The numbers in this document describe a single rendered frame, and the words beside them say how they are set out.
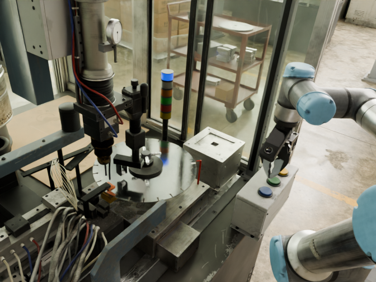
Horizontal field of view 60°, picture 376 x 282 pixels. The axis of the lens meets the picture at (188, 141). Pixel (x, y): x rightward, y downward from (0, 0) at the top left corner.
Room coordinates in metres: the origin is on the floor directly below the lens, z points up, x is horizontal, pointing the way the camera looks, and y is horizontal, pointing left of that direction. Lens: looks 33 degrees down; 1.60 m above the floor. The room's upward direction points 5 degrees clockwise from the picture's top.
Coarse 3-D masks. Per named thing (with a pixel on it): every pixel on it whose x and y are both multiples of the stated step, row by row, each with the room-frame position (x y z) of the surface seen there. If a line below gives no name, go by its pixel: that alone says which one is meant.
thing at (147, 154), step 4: (144, 148) 0.85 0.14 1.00; (144, 152) 0.83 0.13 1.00; (148, 152) 0.83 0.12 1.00; (156, 152) 0.84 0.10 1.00; (160, 152) 0.84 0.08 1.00; (140, 156) 0.82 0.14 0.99; (144, 156) 0.81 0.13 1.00; (148, 156) 0.82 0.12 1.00; (144, 160) 0.81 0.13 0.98; (148, 160) 0.80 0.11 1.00
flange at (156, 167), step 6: (156, 156) 0.87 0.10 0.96; (144, 162) 0.81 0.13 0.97; (150, 162) 0.82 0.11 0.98; (156, 162) 0.84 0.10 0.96; (162, 162) 0.84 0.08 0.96; (132, 168) 0.80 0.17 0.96; (144, 168) 0.80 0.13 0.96; (150, 168) 0.80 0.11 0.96; (156, 168) 0.81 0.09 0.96; (162, 168) 0.82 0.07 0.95; (138, 174) 0.77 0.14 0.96; (144, 174) 0.78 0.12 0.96; (150, 174) 0.78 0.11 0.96; (156, 174) 0.79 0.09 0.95
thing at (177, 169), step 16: (160, 144) 0.96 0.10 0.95; (96, 160) 0.84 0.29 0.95; (112, 160) 0.84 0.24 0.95; (176, 160) 0.87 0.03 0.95; (192, 160) 0.88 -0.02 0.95; (96, 176) 0.76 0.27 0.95; (112, 176) 0.76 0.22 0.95; (128, 176) 0.77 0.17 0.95; (160, 176) 0.78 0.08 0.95; (176, 176) 0.79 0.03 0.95; (192, 176) 0.80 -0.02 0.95; (112, 192) 0.69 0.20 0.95; (128, 192) 0.70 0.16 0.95; (144, 192) 0.70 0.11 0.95; (160, 192) 0.71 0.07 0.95; (176, 192) 0.72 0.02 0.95
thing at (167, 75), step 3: (165, 69) 1.15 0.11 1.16; (168, 69) 1.15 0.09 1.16; (162, 72) 1.12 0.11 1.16; (165, 72) 1.12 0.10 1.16; (168, 72) 1.12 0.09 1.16; (171, 72) 1.12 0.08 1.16; (162, 75) 1.12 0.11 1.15; (165, 75) 1.11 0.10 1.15; (168, 75) 1.11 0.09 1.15; (171, 75) 1.12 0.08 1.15; (162, 78) 1.12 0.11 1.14; (165, 78) 1.11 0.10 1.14; (168, 78) 1.11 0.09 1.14; (171, 78) 1.12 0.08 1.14; (168, 81) 1.11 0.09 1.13
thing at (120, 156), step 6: (132, 150) 0.75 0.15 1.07; (138, 150) 0.75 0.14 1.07; (120, 156) 0.77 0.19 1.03; (126, 156) 0.77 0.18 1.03; (132, 156) 0.75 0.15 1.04; (138, 156) 0.75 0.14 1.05; (114, 162) 0.75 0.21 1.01; (120, 162) 0.75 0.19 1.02; (126, 162) 0.75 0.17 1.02; (132, 162) 0.74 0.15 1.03; (138, 162) 0.74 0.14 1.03; (120, 168) 0.75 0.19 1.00; (126, 168) 0.76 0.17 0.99; (138, 168) 0.74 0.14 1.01; (120, 174) 0.75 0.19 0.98
